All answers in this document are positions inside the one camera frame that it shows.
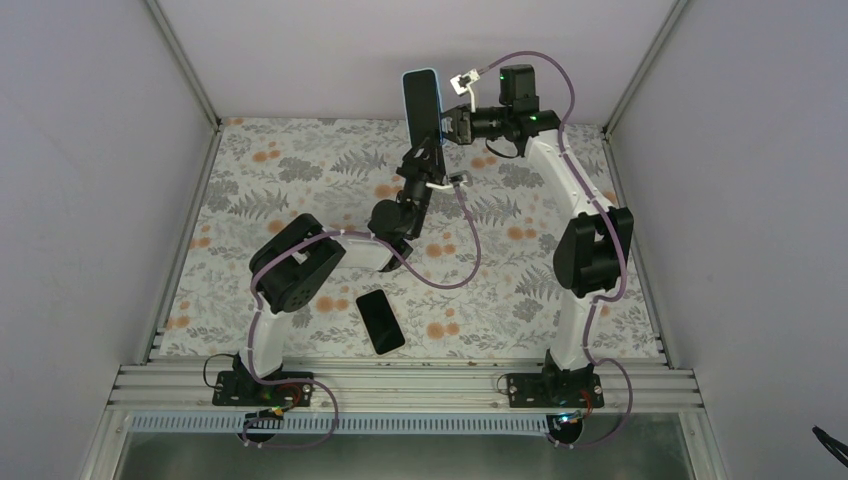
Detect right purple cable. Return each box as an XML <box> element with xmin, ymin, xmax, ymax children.
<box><xmin>470</xmin><ymin>50</ymin><xmax>635</xmax><ymax>449</ymax></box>

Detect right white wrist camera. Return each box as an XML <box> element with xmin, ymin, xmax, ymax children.
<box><xmin>450</xmin><ymin>69</ymin><xmax>481</xmax><ymax>113</ymax></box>

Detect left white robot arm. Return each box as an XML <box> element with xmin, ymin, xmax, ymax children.
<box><xmin>223</xmin><ymin>139</ymin><xmax>447</xmax><ymax>405</ymax></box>

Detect black object at corner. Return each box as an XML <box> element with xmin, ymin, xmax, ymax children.
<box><xmin>811</xmin><ymin>425</ymin><xmax>848</xmax><ymax>467</ymax></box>

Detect white slotted cable duct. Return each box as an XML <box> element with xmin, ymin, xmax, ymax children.
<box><xmin>128</xmin><ymin>412</ymin><xmax>548</xmax><ymax>436</ymax></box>

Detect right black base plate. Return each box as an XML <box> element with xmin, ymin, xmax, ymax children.
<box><xmin>506</xmin><ymin>369</ymin><xmax>605</xmax><ymax>409</ymax></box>

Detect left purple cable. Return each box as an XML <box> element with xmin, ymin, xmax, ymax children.
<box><xmin>243</xmin><ymin>178</ymin><xmax>484</xmax><ymax>392</ymax></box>

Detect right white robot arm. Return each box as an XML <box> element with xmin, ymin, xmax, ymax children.
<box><xmin>442</xmin><ymin>64</ymin><xmax>634</xmax><ymax>408</ymax></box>

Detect aluminium mounting rail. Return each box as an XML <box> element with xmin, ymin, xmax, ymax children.
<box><xmin>107</xmin><ymin>349</ymin><xmax>704</xmax><ymax>413</ymax></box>

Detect purple cable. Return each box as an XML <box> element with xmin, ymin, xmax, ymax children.
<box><xmin>243</xmin><ymin>178</ymin><xmax>484</xmax><ymax>392</ymax></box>
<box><xmin>470</xmin><ymin>50</ymin><xmax>635</xmax><ymax>449</ymax></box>

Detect light blue phone case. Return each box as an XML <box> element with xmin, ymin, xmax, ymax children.
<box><xmin>401</xmin><ymin>68</ymin><xmax>445</xmax><ymax>152</ymax></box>

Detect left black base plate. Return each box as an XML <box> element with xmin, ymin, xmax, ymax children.
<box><xmin>211</xmin><ymin>371</ymin><xmax>314</xmax><ymax>408</ymax></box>

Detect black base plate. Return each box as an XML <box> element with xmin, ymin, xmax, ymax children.
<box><xmin>506</xmin><ymin>369</ymin><xmax>605</xmax><ymax>409</ymax></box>
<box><xmin>211</xmin><ymin>371</ymin><xmax>314</xmax><ymax>408</ymax></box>

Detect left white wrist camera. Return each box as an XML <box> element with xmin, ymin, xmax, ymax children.
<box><xmin>425</xmin><ymin>171</ymin><xmax>473</xmax><ymax>191</ymax></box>

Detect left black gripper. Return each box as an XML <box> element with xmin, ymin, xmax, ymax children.
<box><xmin>394</xmin><ymin>129</ymin><xmax>444</xmax><ymax>237</ymax></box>

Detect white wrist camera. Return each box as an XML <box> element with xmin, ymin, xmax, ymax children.
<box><xmin>425</xmin><ymin>171</ymin><xmax>473</xmax><ymax>191</ymax></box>
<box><xmin>450</xmin><ymin>69</ymin><xmax>481</xmax><ymax>113</ymax></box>

